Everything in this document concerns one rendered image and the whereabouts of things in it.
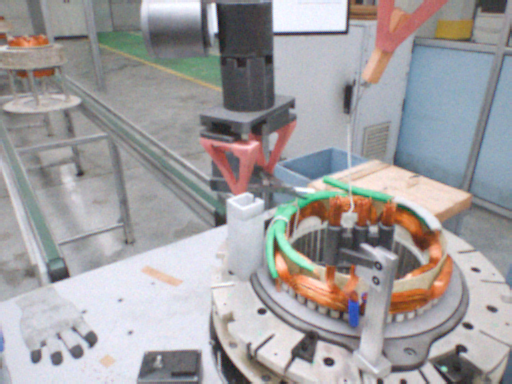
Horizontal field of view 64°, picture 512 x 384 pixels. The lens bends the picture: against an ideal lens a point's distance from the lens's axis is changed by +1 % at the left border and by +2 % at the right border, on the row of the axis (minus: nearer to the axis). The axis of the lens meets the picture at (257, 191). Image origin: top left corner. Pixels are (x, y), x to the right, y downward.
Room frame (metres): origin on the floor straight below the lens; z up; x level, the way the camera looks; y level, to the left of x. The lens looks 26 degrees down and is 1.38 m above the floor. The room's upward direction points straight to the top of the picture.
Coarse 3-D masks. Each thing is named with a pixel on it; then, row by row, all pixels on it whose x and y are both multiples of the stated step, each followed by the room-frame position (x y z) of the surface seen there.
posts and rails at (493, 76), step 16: (368, 0) 3.29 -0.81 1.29; (464, 48) 2.63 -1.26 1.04; (480, 48) 2.56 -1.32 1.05; (496, 48) 2.48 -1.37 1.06; (496, 64) 2.46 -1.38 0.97; (496, 80) 2.45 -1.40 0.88; (480, 112) 2.47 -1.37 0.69; (480, 128) 2.46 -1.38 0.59; (464, 176) 2.47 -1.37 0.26; (496, 208) 2.27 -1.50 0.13
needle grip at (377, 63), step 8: (392, 16) 0.36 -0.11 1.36; (400, 16) 0.36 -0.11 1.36; (408, 16) 0.36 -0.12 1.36; (392, 24) 0.36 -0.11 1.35; (400, 24) 0.36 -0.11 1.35; (392, 32) 0.36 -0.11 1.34; (376, 48) 0.37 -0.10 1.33; (376, 56) 0.36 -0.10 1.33; (384, 56) 0.36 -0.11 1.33; (368, 64) 0.37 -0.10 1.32; (376, 64) 0.36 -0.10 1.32; (384, 64) 0.36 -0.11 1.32; (368, 72) 0.37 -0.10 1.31; (376, 72) 0.36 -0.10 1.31; (368, 80) 0.36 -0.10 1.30; (376, 80) 0.36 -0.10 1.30
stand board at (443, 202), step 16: (336, 176) 0.69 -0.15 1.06; (368, 176) 0.69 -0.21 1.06; (384, 176) 0.69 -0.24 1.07; (400, 176) 0.69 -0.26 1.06; (400, 192) 0.62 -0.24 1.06; (416, 192) 0.62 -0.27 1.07; (432, 192) 0.62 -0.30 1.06; (448, 192) 0.62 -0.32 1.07; (464, 192) 0.62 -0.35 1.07; (432, 208) 0.57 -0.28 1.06; (448, 208) 0.57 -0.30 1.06; (464, 208) 0.60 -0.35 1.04
